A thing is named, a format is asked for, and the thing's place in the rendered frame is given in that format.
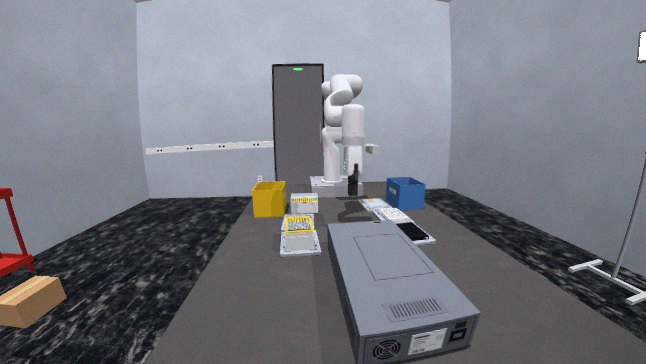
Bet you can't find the black multiwell plate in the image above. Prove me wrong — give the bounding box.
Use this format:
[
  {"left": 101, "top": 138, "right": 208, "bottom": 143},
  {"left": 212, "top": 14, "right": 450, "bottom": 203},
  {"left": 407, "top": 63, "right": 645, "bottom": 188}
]
[{"left": 396, "top": 222, "right": 429, "bottom": 241}]

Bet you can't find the blue open-top bin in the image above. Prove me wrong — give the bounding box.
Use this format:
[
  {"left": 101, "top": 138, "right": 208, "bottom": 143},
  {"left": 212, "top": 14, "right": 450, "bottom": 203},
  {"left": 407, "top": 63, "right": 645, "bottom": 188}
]
[{"left": 386, "top": 177, "right": 426, "bottom": 211}]

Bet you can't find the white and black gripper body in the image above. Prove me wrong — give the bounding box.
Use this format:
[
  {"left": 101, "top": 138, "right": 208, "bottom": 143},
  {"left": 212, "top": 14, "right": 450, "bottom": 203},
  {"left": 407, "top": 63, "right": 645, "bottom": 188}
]
[{"left": 342, "top": 145, "right": 363, "bottom": 177}]

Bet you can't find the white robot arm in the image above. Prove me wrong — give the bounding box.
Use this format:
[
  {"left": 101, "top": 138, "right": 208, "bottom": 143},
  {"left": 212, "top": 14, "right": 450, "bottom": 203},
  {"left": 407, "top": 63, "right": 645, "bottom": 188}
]
[{"left": 321, "top": 74, "right": 380, "bottom": 184}]

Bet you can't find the yellow open-top box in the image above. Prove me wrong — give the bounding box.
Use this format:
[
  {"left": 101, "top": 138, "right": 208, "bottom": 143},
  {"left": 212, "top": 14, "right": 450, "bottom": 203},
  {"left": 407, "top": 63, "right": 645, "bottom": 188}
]
[{"left": 252, "top": 181, "right": 286, "bottom": 217}]

